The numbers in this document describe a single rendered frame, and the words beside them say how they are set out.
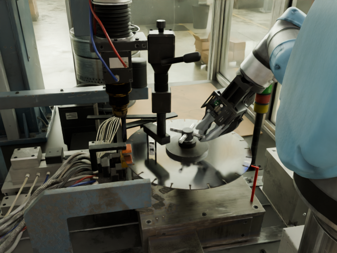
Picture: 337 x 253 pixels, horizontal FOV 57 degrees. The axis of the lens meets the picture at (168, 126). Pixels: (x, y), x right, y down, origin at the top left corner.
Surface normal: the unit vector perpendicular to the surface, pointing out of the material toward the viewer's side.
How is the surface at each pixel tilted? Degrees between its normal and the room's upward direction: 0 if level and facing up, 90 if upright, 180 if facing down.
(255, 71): 80
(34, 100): 90
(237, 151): 0
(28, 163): 90
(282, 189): 90
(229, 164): 0
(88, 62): 90
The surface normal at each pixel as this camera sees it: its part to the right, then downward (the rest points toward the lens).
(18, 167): 0.19, 0.47
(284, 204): -0.98, 0.08
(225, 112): -0.56, 0.21
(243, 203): 0.01, -0.88
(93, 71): -0.27, 0.46
